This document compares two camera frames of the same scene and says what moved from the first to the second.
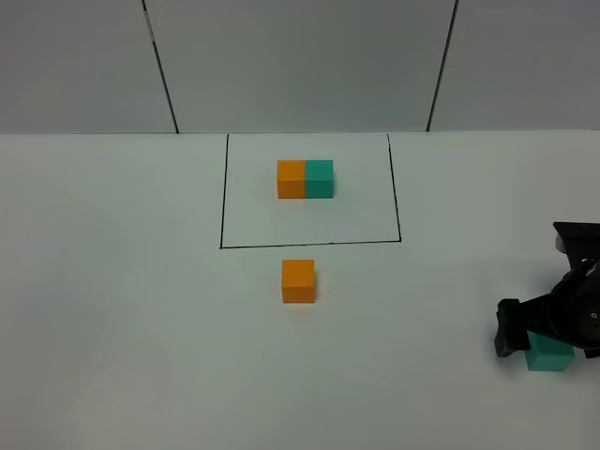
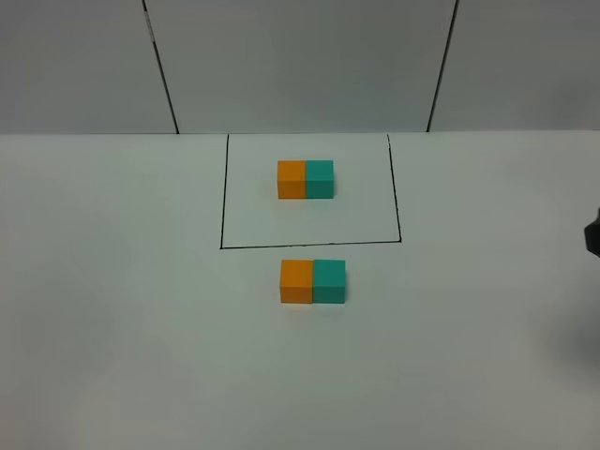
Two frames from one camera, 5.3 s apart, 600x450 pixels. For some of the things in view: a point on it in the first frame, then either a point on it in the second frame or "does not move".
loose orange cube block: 298,283 does not move
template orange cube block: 291,179 does not move
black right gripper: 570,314 to 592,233
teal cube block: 547,354 to 329,281
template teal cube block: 320,179 does not move
